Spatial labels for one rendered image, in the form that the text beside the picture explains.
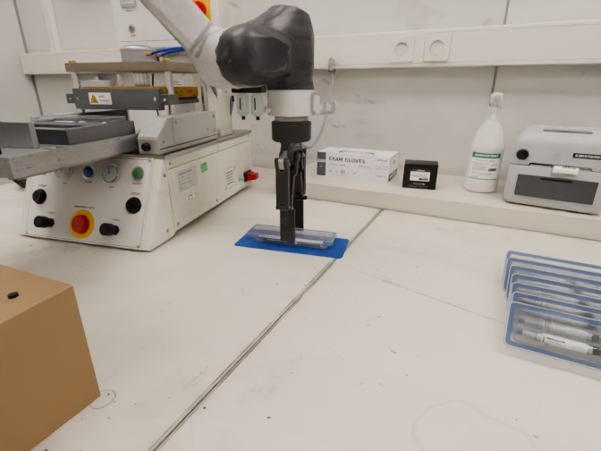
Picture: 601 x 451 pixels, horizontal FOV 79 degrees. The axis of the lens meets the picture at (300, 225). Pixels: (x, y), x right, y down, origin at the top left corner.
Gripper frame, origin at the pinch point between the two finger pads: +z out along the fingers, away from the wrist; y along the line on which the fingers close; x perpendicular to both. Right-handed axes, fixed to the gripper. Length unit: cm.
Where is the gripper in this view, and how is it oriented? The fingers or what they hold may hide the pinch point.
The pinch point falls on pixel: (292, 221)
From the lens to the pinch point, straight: 76.3
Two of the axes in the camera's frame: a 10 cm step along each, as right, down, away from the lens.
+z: 0.0, 9.4, 3.5
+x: 9.6, 1.0, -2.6
